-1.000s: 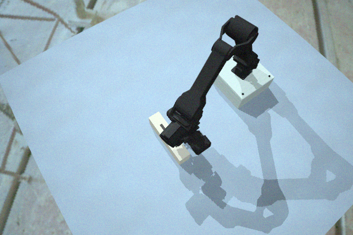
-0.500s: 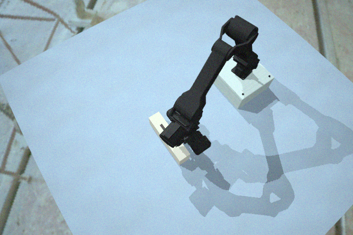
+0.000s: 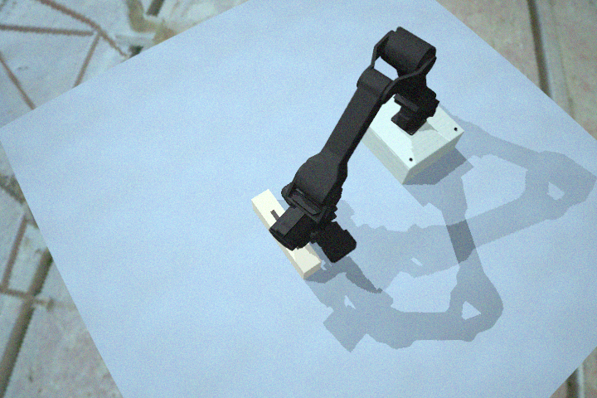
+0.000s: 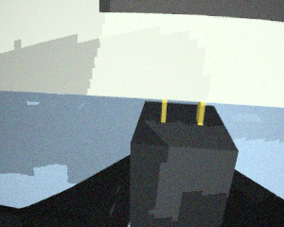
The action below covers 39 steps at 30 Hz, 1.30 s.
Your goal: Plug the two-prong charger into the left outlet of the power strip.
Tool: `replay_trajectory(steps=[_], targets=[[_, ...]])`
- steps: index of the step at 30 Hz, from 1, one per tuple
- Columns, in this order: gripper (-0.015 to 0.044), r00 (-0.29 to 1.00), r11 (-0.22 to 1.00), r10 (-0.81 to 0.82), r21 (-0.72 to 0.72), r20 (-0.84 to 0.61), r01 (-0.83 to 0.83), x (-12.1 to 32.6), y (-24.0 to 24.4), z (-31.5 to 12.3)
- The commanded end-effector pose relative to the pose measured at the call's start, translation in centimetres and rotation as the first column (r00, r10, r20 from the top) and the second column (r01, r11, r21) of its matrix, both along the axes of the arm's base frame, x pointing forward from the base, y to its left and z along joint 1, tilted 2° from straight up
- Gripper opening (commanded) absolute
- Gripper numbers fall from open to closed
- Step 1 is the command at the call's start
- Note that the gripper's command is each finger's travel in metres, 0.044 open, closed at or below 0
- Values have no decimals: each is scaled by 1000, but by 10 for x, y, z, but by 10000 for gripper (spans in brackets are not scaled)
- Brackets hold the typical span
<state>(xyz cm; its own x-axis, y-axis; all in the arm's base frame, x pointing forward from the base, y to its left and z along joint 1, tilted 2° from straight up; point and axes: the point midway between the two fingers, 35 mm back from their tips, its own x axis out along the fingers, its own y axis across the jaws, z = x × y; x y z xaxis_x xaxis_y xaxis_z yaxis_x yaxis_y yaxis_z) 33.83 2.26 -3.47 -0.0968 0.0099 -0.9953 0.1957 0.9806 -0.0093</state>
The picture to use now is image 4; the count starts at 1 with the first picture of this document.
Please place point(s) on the black two-prong charger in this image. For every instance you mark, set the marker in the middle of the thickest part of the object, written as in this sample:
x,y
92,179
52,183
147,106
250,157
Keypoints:
x,y
182,165

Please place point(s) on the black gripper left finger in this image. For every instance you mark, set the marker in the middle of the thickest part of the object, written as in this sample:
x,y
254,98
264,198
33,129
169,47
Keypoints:
x,y
103,200

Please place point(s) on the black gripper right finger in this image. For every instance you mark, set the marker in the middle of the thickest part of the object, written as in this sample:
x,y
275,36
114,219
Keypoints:
x,y
251,205

